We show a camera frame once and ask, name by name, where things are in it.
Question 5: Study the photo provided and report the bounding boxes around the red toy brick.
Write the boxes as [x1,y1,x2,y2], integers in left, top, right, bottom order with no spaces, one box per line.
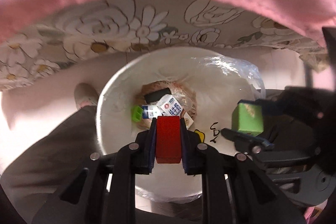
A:
[155,116,182,164]

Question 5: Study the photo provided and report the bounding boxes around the green toy brick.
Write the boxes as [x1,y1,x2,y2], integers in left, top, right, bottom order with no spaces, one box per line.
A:
[131,105,143,123]

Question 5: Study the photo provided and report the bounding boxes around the small white milk box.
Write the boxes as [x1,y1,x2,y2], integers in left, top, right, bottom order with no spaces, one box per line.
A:
[155,94,194,129]

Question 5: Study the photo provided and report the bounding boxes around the black sock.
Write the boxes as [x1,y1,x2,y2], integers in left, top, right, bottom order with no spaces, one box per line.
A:
[144,88,171,104]

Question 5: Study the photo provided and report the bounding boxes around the white blue yogurt cup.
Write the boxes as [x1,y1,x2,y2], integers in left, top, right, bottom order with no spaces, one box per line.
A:
[141,105,162,119]

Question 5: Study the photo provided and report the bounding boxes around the white lined trash bin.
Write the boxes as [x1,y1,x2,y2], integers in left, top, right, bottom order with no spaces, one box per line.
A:
[96,46,267,204]

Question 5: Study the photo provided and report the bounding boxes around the person's slipper foot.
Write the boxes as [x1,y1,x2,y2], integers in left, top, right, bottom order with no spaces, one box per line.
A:
[73,83,99,110]

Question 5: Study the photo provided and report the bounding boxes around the floral mattress side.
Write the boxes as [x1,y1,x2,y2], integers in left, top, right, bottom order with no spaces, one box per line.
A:
[1,0,329,90]

